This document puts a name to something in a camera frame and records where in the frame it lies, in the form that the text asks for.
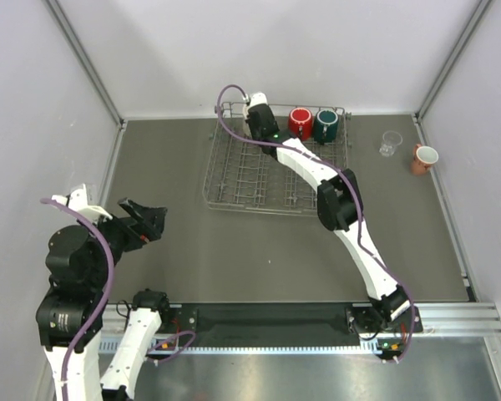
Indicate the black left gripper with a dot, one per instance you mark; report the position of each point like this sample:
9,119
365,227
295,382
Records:
150,219

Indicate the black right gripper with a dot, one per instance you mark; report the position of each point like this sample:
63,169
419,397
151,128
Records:
251,126

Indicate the red mug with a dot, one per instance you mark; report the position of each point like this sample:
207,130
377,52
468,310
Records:
300,122

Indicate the green mug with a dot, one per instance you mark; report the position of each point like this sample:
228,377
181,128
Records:
325,126

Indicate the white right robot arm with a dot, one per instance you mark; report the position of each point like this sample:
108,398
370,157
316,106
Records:
339,208

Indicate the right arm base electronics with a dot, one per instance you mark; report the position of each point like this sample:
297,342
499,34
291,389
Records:
392,347

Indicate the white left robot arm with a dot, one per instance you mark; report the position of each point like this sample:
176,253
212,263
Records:
81,262

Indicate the clear drinking glass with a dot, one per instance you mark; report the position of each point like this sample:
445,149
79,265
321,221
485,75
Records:
391,140

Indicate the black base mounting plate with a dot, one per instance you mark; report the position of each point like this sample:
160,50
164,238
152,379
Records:
221,335

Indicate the pink mug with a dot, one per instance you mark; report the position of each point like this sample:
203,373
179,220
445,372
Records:
423,159

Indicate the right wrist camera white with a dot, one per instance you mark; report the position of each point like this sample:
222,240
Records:
252,100

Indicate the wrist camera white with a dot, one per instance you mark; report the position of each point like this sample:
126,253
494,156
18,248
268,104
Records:
252,100
82,199

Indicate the grey wire dish rack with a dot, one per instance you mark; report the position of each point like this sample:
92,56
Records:
240,177

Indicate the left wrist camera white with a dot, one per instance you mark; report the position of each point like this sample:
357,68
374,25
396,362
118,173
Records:
82,199

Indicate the white perforated cable duct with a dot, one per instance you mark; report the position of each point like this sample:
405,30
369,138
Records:
364,348

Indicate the right aluminium corner post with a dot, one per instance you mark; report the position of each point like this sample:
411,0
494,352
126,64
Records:
473,21

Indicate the aluminium corner post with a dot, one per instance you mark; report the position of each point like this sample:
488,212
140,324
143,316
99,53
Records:
473,21
60,17

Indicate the left aluminium corner post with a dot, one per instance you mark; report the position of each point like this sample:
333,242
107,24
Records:
60,17

